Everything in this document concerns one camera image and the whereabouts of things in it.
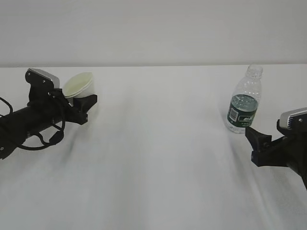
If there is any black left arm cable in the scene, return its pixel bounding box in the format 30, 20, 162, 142
0, 97, 68, 151

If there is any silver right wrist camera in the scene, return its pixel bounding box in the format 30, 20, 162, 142
277, 107, 307, 138

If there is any clear water bottle green label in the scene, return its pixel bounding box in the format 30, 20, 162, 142
226, 64, 263, 134

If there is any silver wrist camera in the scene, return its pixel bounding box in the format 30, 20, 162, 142
25, 68, 60, 92
277, 107, 307, 138

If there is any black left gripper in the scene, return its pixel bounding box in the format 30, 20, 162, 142
27, 87, 98, 125

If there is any white paper cup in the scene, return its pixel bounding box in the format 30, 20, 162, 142
62, 72, 95, 98

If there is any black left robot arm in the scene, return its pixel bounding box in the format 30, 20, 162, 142
0, 86, 98, 159

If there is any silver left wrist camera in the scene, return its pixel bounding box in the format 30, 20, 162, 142
25, 68, 60, 92

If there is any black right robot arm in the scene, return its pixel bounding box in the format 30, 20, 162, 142
245, 127, 307, 186

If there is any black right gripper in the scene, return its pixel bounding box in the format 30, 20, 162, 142
245, 127, 307, 177

